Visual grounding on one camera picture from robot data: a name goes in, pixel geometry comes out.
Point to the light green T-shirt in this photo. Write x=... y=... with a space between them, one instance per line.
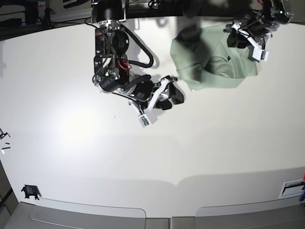
x=204 y=60

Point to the black clamp bracket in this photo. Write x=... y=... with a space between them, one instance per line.
x=30 y=190

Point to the small black metal bracket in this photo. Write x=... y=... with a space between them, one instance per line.
x=3 y=134

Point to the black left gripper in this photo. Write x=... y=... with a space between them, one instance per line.
x=248 y=31

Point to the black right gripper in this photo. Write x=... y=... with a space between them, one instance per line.
x=142 y=91

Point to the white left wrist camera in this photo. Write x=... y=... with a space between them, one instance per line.
x=260 y=55

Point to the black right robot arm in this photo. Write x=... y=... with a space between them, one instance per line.
x=113 y=69

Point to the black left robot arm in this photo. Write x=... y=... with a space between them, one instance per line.
x=274 y=10

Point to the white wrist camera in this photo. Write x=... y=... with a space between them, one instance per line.
x=260 y=55
x=147 y=119

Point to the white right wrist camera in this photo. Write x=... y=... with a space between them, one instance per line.
x=147 y=119

